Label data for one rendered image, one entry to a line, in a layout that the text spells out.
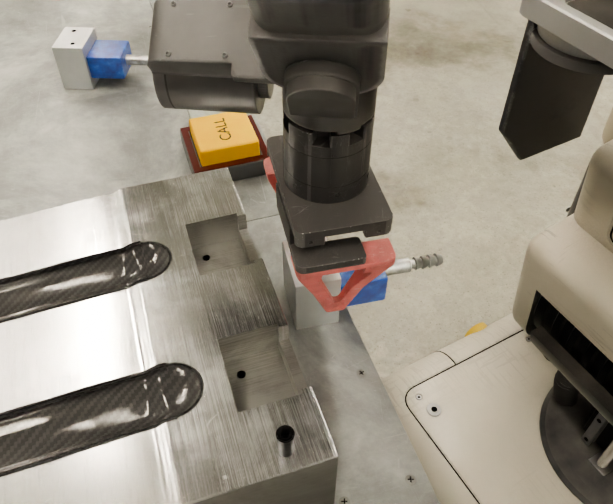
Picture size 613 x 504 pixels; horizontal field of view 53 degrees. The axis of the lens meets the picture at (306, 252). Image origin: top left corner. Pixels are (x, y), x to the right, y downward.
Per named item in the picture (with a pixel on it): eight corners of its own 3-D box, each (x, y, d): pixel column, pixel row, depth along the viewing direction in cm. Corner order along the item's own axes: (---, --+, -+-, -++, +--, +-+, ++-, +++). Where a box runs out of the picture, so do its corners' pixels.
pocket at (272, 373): (288, 353, 42) (287, 321, 40) (313, 421, 39) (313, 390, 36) (223, 371, 41) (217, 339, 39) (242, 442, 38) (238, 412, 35)
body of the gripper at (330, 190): (295, 255, 40) (295, 164, 34) (266, 157, 46) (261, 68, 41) (392, 239, 41) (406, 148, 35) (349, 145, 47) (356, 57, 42)
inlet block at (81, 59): (180, 70, 78) (173, 29, 74) (172, 92, 74) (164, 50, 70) (77, 67, 78) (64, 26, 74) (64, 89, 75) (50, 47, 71)
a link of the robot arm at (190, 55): (359, 91, 27) (374, -97, 27) (98, 75, 27) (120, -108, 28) (353, 161, 38) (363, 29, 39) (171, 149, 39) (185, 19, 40)
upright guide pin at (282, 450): (292, 438, 34) (291, 422, 33) (297, 454, 34) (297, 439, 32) (274, 443, 34) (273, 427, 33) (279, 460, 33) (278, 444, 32)
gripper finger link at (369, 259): (297, 341, 45) (296, 254, 38) (277, 269, 50) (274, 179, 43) (386, 325, 46) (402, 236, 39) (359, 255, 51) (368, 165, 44)
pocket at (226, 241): (248, 245, 49) (244, 211, 47) (266, 294, 46) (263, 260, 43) (191, 258, 48) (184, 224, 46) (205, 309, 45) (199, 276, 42)
